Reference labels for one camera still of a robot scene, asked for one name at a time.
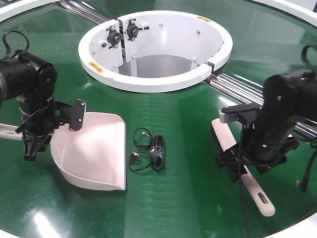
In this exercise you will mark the black bearing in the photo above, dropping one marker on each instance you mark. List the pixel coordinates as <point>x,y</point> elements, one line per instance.
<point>133,30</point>
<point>113,39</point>

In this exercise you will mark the beige hand brush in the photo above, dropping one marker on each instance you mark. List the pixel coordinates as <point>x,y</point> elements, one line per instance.
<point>227,140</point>

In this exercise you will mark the steel conveyor rollers right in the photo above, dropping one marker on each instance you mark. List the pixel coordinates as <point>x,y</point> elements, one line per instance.
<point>246,91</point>

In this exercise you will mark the orange warning sticker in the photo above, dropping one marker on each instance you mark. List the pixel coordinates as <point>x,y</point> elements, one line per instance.
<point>96,67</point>

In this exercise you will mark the steel conveyor rollers rear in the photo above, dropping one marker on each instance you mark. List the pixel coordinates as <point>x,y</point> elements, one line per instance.
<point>82,11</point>

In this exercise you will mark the white outer conveyor rim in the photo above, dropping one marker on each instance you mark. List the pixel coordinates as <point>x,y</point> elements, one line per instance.
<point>298,11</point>

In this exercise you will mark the black bearing right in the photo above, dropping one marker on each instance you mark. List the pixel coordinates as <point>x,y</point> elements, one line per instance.
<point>133,30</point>

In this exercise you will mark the beige plastic dustpan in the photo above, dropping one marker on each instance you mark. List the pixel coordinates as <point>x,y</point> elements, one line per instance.
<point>95,156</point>

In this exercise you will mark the steel conveyor rollers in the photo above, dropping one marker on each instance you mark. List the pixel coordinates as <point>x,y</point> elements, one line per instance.
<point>246,91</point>
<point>82,11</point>

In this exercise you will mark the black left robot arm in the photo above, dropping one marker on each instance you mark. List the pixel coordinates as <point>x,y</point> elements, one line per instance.
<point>32,80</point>

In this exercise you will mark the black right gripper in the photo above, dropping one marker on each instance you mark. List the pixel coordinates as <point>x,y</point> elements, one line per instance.
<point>263,156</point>

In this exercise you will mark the black bearing left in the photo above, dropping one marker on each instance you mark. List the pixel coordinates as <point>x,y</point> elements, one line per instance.
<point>113,39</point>

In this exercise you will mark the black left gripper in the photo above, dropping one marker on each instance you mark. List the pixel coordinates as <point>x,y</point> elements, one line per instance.
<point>40,118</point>

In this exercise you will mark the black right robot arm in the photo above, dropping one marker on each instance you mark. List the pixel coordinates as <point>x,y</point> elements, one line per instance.
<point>265,138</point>

